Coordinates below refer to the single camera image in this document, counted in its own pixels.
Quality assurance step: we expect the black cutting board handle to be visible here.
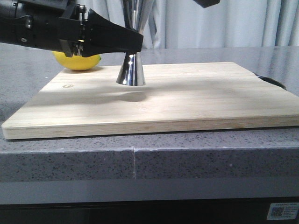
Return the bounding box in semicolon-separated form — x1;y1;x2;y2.
254;73;287;90

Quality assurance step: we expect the white QR code sticker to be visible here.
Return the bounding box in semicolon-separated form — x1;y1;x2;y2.
267;203;299;221

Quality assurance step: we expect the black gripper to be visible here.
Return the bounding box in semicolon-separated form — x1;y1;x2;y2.
0;0;87;57

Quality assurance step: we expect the yellow lemon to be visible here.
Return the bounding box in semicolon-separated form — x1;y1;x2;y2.
52;51;101;71

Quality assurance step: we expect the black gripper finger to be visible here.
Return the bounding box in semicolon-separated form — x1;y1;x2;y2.
193;0;220;8
83;9;143;57

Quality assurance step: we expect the wooden cutting board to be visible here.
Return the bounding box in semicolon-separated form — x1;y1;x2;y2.
2;62;299;140

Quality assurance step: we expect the steel double jigger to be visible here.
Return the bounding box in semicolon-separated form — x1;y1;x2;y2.
116;0;154;86

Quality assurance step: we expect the grey curtain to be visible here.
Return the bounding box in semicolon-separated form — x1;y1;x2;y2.
76;0;299;49

